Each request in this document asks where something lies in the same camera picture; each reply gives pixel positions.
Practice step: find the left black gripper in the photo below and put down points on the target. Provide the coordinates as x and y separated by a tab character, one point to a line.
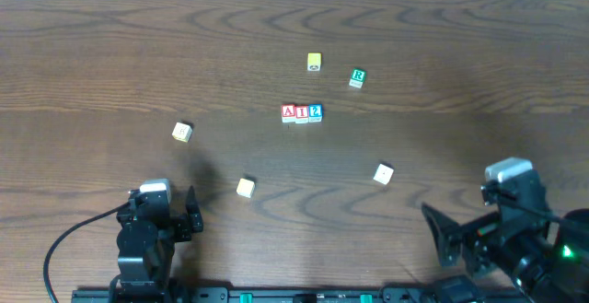
182	226

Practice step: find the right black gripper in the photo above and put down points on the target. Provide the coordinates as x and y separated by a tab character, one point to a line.
467	246

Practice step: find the red letter A block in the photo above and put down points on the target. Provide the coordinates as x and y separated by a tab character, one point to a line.
288	113

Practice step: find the red letter I block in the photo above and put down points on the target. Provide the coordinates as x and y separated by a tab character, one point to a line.
301	114

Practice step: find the blue number 2 block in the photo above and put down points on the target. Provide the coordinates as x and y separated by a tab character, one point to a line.
315	113

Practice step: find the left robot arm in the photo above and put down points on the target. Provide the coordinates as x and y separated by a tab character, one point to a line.
146	243

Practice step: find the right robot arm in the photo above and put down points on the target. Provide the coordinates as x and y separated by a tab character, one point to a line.
567	280

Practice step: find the yellow wooden block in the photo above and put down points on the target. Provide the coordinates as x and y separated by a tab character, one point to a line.
314	61
245	188

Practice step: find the tan patterned wooden block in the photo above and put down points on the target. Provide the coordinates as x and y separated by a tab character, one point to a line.
182	132

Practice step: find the white picture wooden block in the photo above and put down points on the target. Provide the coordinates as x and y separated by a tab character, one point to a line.
383	174

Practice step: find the green letter R block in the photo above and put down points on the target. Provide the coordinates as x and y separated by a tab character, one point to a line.
357	78

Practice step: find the yellow top wooden block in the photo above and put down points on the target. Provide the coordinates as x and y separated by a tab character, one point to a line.
314	61

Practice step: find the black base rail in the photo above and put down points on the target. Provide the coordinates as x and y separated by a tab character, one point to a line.
224	295

